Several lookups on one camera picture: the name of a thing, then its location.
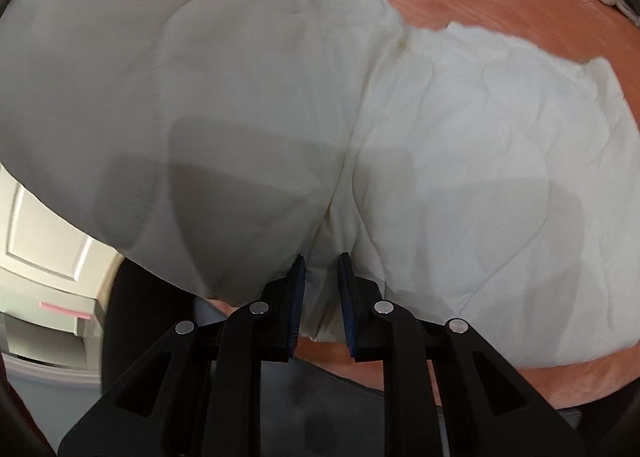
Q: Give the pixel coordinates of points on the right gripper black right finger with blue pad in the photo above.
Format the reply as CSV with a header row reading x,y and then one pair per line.
x,y
447,391

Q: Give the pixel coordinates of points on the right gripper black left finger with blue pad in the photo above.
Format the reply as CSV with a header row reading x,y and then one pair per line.
x,y
196,392

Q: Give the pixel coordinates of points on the cream quilted jacket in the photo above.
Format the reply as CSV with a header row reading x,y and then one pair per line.
x,y
107,112

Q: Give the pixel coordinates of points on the white panel door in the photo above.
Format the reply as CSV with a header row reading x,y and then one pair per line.
x,y
55,282

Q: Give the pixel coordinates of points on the orange plush bedspread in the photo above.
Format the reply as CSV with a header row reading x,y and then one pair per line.
x,y
478,159

